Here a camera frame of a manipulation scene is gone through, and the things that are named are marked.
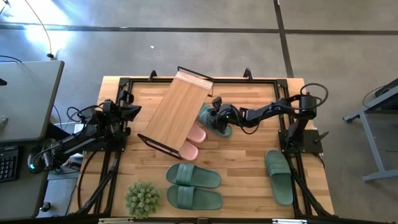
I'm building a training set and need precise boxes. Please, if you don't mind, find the grey table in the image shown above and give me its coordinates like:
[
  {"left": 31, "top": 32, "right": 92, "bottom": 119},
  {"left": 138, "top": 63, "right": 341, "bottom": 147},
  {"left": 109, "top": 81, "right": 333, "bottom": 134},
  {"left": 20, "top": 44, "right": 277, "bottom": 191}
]
[{"left": 0, "top": 60, "right": 65, "bottom": 144}]

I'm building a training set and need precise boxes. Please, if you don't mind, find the black right arm cable loop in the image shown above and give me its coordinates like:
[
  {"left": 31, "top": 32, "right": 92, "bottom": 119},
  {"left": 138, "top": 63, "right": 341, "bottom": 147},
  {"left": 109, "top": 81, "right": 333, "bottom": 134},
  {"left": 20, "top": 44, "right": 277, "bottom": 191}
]
[{"left": 300, "top": 83, "right": 330, "bottom": 110}]

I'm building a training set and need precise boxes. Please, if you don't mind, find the grey desk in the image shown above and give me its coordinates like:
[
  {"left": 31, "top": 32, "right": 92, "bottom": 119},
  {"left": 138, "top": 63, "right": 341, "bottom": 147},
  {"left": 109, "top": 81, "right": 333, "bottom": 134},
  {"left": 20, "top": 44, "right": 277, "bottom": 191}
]
[{"left": 0, "top": 142, "right": 50, "bottom": 220}]

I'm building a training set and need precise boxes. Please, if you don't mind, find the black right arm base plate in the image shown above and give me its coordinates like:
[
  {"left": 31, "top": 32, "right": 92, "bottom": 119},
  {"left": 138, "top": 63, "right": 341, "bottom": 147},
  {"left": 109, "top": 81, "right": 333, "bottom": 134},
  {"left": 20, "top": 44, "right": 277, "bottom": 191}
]
[{"left": 278, "top": 129, "right": 324, "bottom": 155}]

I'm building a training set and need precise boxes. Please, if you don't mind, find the black clamp lever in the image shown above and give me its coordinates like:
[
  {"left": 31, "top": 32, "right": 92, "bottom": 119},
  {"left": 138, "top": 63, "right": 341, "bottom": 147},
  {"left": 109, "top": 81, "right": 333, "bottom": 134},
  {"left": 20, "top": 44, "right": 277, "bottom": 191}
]
[{"left": 313, "top": 131, "right": 330, "bottom": 144}]

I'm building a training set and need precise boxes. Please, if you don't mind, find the wooden shelf with black frame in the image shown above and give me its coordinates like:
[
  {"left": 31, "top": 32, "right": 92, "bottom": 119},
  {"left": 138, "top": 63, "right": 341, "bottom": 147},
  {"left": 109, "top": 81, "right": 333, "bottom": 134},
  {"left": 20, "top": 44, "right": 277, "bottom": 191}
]
[{"left": 137, "top": 65, "right": 215, "bottom": 161}]

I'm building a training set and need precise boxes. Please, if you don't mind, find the pink rubber slide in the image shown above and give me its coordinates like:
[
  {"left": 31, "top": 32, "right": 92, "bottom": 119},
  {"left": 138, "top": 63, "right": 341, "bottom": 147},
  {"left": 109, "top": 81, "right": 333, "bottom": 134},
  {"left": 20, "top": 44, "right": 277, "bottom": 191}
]
[
  {"left": 186, "top": 124, "right": 207, "bottom": 144},
  {"left": 179, "top": 140, "right": 200, "bottom": 162}
]

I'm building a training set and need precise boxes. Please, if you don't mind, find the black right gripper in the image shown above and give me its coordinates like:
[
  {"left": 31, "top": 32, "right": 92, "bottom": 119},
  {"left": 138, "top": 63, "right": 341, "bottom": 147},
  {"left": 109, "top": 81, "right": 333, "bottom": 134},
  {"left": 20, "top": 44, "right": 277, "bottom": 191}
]
[{"left": 207, "top": 104, "right": 242, "bottom": 134}]

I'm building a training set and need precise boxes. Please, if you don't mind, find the grey metal cart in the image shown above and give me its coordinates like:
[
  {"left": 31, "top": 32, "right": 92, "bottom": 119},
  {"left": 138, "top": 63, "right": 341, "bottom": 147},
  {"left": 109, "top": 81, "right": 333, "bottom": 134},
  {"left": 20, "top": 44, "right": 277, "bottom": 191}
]
[{"left": 343, "top": 77, "right": 398, "bottom": 183}]

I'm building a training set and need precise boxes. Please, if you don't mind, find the dark green rubber slide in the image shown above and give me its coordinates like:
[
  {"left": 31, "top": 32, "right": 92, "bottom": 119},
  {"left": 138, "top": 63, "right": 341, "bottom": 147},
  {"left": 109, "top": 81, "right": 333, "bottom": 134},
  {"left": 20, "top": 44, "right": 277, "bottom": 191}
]
[
  {"left": 166, "top": 184, "right": 224, "bottom": 211},
  {"left": 165, "top": 162, "right": 221, "bottom": 189},
  {"left": 264, "top": 149, "right": 294, "bottom": 206},
  {"left": 198, "top": 104, "right": 233, "bottom": 139}
]

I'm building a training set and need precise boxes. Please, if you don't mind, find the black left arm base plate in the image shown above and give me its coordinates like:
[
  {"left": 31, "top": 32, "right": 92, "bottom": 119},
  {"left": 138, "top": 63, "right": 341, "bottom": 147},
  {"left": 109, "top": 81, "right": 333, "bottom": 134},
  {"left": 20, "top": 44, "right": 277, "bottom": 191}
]
[{"left": 83, "top": 129, "right": 129, "bottom": 153}]

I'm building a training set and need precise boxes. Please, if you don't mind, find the round artificial green plant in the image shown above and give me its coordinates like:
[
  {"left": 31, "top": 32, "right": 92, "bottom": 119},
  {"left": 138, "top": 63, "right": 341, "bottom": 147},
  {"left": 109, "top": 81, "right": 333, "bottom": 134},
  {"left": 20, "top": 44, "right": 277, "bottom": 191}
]
[{"left": 124, "top": 182, "right": 161, "bottom": 219}]

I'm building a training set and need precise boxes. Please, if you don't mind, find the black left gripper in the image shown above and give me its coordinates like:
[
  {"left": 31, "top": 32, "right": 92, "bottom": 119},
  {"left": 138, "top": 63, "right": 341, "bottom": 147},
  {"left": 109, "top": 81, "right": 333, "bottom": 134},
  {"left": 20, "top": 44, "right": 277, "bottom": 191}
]
[{"left": 103, "top": 90, "right": 142, "bottom": 124}]

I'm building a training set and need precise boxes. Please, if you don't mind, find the black keyboard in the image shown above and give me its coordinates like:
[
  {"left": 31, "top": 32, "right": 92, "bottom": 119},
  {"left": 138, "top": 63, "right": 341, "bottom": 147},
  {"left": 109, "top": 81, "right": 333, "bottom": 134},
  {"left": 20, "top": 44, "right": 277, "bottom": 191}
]
[{"left": 0, "top": 146, "right": 21, "bottom": 184}]

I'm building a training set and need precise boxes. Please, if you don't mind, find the black aluminium rig frame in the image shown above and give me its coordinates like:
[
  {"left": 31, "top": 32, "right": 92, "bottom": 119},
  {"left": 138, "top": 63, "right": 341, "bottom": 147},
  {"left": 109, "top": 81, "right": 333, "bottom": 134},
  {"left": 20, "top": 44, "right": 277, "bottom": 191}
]
[{"left": 71, "top": 67, "right": 335, "bottom": 224}]

